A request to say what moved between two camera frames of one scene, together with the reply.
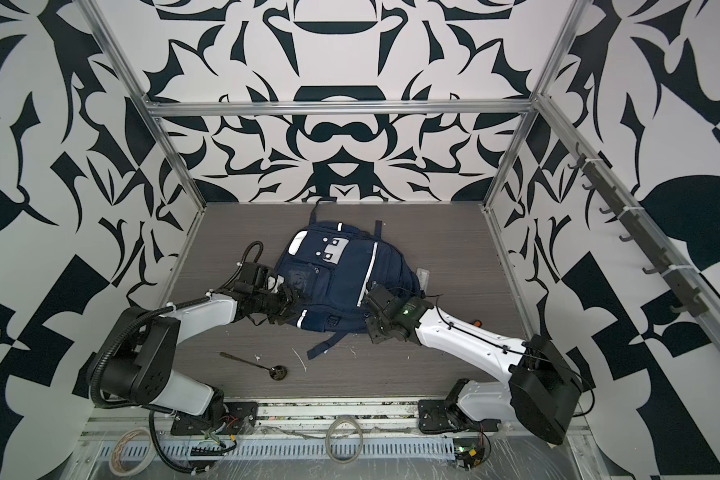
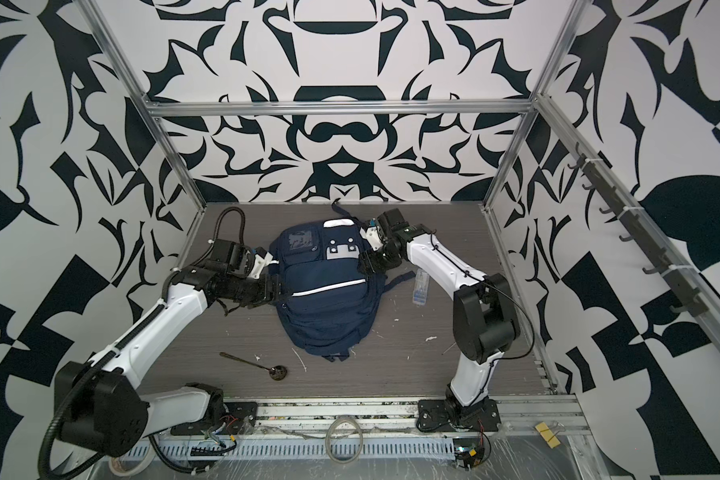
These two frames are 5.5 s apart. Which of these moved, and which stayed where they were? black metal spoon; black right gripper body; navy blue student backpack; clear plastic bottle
Moved: navy blue student backpack; black right gripper body
Stayed: clear plastic bottle; black metal spoon
